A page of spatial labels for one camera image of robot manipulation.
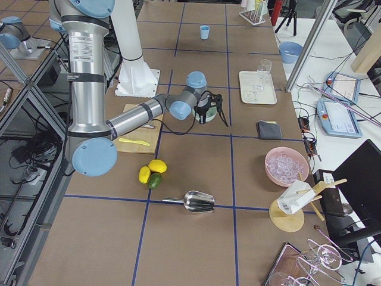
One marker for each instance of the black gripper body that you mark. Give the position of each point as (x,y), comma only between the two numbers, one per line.
(203,109)

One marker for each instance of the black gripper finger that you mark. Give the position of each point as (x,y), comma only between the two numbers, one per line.
(222,116)
(202,117)

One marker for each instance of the green bowl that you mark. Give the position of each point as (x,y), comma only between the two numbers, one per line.
(210,115)

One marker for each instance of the light blue cup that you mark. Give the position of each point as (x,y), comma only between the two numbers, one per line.
(204,32)

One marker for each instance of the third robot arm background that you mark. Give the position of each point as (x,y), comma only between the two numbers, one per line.
(16,38)

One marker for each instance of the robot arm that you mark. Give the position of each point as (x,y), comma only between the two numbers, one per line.
(91,136)

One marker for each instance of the metal ice scoop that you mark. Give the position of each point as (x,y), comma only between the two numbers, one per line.
(195,202)

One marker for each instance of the pink bowl of ice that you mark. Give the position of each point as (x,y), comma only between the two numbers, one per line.
(284,166)

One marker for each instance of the blue bowl with fork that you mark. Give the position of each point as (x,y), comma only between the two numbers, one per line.
(290,52)

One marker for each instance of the cream bear tray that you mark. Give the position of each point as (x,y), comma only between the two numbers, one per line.
(247,79)

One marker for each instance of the grey folded cloth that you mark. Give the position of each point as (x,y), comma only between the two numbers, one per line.
(268,130)

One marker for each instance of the clear wine glass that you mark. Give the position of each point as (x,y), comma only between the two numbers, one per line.
(263,72)

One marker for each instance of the wooden cutting board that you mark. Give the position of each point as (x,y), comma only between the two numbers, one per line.
(148,135)

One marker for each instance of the yellow lemon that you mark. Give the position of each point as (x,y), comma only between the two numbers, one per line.
(158,166)
(144,174)

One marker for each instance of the green lime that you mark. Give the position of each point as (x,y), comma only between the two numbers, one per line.
(154,180)

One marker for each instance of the yellow plastic knife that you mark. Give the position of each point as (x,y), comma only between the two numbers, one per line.
(139,142)

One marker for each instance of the red cylinder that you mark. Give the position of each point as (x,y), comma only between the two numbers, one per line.
(276,12)

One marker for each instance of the white carton on stand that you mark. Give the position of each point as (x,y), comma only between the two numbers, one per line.
(295,197)

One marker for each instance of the blue teach pendant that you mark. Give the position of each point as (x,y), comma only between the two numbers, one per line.
(337,120)
(344,87)

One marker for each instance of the black tripod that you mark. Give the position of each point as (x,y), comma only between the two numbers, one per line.
(291,15)

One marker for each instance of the wooden stand round base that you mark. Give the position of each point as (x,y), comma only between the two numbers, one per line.
(293,223)

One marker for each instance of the black laptop monitor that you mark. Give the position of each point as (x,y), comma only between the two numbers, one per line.
(361,190)

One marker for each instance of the glasses on tray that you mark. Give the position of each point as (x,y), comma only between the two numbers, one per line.
(296,267)

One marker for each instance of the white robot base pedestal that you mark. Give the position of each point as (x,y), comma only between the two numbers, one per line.
(135,79)

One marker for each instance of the white wire cup rack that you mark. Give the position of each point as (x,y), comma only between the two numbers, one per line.
(254,11)

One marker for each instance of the aluminium frame post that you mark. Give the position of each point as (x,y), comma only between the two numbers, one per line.
(312,37)

